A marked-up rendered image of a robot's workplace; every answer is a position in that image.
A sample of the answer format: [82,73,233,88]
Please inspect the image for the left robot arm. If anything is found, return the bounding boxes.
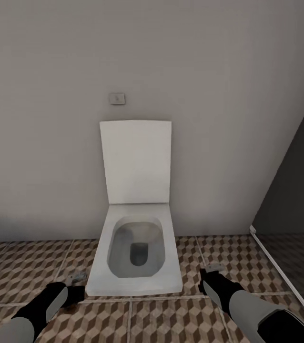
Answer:
[0,272,90,343]

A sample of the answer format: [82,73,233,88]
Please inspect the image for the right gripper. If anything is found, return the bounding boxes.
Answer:
[198,280,208,296]

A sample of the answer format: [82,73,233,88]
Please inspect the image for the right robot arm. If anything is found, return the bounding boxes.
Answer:
[198,263,304,343]

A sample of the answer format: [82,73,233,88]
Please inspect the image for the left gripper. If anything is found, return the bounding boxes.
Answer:
[65,285,85,307]

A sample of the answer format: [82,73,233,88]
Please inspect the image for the mousetrap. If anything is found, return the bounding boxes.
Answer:
[62,303,78,315]
[199,268,207,280]

